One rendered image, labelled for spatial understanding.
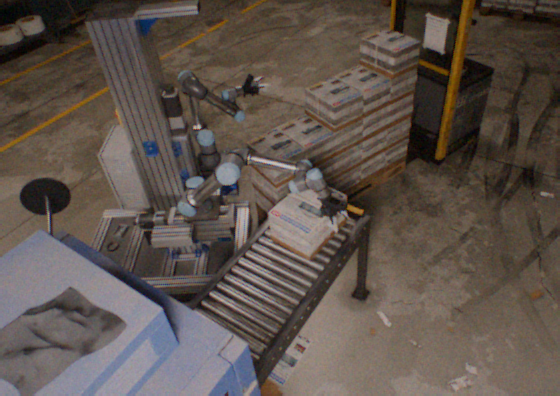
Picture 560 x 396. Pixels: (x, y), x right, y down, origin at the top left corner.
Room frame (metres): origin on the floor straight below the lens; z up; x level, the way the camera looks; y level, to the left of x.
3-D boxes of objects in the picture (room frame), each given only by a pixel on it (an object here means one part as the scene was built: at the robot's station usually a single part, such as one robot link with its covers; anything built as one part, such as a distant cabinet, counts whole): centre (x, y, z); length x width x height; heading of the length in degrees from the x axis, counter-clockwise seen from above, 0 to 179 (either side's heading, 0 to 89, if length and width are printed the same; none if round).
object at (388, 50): (3.29, -0.96, 0.65); 0.39 x 0.30 x 1.29; 32
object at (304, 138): (2.91, -0.35, 0.42); 1.17 x 0.39 x 0.83; 122
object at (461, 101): (3.71, -1.65, 0.40); 0.69 x 0.55 x 0.80; 32
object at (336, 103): (2.98, -0.46, 0.95); 0.38 x 0.29 x 0.23; 31
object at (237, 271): (1.47, 0.15, 0.77); 0.47 x 0.05 x 0.05; 52
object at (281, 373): (1.49, 0.13, 0.00); 0.37 x 0.29 x 0.01; 142
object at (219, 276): (1.68, 0.31, 0.74); 1.34 x 0.05 x 0.12; 142
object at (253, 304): (1.37, 0.23, 0.77); 0.47 x 0.05 x 0.05; 52
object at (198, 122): (2.72, 0.55, 1.19); 0.15 x 0.12 x 0.55; 22
